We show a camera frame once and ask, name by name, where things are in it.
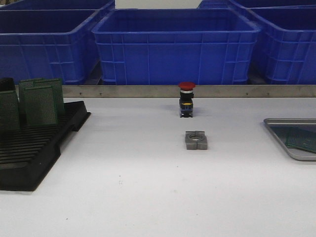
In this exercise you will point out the green perforated circuit board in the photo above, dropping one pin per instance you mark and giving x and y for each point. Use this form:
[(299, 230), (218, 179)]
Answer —
[(40, 106), (301, 139), (283, 131)]

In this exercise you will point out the rear right green circuit board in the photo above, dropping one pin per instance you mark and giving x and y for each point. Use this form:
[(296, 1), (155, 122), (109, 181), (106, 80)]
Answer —
[(56, 85)]

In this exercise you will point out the black slotted board rack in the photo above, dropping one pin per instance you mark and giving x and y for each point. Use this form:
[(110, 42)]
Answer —
[(27, 154)]

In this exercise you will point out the rear left green circuit board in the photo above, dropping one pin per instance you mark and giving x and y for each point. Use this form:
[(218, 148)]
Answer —
[(23, 84)]

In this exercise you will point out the silver metal tray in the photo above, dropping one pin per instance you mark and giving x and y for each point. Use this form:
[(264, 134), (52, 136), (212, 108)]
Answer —
[(294, 153)]

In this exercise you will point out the red emergency stop button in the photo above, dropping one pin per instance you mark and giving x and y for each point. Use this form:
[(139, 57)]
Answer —
[(185, 101)]

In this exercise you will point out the grey square mounting block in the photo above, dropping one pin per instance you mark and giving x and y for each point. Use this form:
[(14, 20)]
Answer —
[(196, 140)]

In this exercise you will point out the centre blue plastic crate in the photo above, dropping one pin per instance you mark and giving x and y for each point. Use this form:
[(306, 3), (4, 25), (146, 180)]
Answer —
[(169, 46)]

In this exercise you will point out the blue plastic crate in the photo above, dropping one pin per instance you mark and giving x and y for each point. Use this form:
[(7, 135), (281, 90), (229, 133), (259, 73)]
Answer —
[(169, 46), (285, 51), (48, 44)]

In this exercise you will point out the rear right blue crate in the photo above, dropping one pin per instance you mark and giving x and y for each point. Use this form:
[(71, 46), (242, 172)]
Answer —
[(208, 4)]

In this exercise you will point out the right blue plastic crate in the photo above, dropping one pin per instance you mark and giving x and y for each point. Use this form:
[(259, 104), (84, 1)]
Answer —
[(285, 51)]

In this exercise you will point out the left blue plastic crate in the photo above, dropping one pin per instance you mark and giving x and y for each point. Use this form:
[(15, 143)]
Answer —
[(48, 44)]

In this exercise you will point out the rear left blue crate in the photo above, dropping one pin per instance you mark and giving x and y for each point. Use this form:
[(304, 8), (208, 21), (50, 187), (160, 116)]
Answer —
[(59, 4)]

